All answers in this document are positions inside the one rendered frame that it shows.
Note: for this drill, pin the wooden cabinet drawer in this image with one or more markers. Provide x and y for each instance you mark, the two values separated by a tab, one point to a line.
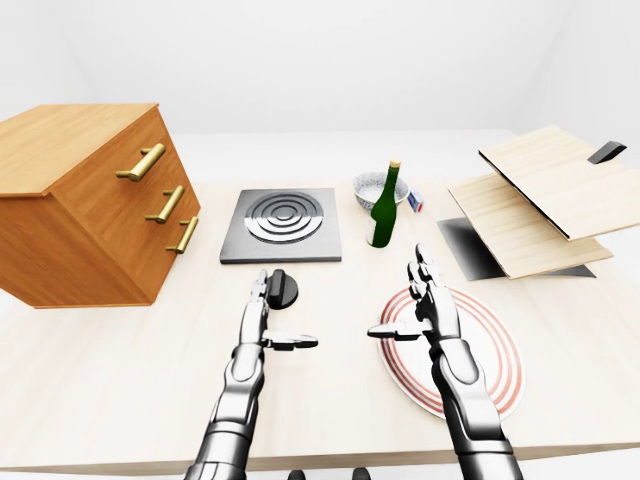
100	185
152	266
131	226

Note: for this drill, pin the green glass bottle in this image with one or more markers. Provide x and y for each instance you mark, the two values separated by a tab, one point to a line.
384	215

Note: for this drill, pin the black block on tray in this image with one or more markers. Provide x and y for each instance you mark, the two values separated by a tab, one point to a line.
607	152

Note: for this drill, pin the wooden cabinet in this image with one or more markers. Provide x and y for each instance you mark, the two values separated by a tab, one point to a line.
60	240

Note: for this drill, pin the pale wooden slat tray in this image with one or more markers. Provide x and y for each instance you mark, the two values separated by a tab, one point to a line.
525	220

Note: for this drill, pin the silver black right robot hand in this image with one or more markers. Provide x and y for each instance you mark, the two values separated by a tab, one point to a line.
440	315

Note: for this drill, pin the flat dark stove plate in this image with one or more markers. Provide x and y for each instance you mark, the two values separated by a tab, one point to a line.
240	245

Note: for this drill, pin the small dark shape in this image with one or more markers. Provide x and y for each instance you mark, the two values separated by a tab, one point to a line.
296	475
360	474

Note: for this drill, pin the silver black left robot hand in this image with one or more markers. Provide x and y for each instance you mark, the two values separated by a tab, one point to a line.
254	322

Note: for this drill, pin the round black stove knob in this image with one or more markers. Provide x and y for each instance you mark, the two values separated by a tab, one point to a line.
286	291

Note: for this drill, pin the patterned white bowl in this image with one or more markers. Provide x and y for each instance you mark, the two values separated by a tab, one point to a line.
367	192

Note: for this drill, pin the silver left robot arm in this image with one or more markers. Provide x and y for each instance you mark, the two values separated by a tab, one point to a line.
235	400

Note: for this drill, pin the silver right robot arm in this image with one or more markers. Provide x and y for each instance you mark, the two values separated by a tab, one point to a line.
470	400

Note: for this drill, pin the small blue white box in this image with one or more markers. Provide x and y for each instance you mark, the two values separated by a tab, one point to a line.
416	201

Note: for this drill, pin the white plate with red rings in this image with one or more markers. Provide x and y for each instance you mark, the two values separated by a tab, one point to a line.
400	370

